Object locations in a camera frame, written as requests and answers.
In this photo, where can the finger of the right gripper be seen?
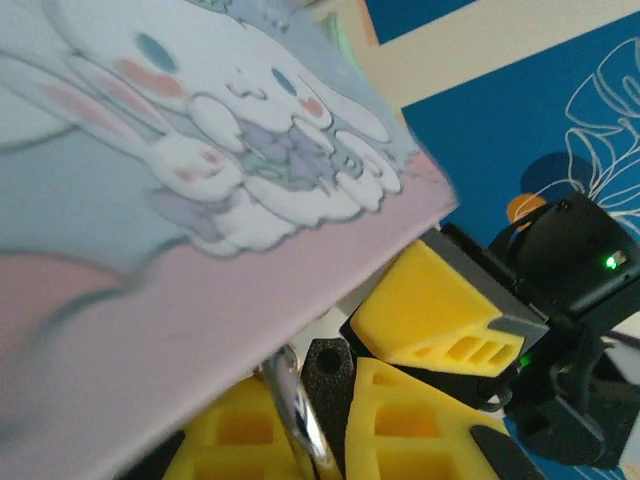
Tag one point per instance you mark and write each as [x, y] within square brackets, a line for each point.
[430, 305]

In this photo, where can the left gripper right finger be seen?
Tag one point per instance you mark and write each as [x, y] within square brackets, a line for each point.
[415, 430]

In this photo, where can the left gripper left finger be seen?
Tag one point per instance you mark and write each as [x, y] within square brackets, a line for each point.
[235, 435]

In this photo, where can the black headed key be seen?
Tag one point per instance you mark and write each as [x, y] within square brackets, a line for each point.
[327, 395]

